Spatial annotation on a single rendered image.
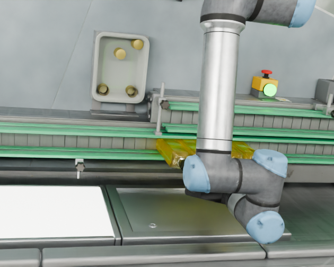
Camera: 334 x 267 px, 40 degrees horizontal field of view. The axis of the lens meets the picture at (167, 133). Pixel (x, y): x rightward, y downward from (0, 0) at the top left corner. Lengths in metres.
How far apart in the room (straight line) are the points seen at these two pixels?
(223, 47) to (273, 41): 0.83
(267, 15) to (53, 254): 0.70
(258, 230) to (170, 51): 0.83
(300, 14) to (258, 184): 0.37
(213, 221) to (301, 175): 0.60
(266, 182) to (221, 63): 0.26
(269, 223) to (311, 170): 0.85
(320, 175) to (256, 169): 0.90
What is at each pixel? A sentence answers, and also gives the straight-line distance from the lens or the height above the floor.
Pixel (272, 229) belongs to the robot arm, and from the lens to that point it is 1.02.
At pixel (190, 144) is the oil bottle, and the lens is 1.44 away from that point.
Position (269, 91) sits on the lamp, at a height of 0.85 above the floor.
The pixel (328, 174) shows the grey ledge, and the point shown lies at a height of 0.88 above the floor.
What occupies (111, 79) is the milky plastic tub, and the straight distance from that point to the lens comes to 1.58.
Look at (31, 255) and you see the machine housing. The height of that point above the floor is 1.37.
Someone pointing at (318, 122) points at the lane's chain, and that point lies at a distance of 1.78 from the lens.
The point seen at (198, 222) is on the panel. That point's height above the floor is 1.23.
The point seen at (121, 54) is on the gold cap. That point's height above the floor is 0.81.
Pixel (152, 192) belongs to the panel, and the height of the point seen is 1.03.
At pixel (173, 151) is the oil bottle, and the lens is 1.37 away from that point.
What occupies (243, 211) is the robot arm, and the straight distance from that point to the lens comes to 1.05.
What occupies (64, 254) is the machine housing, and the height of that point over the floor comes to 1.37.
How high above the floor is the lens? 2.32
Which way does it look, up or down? 68 degrees down
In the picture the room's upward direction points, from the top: 138 degrees clockwise
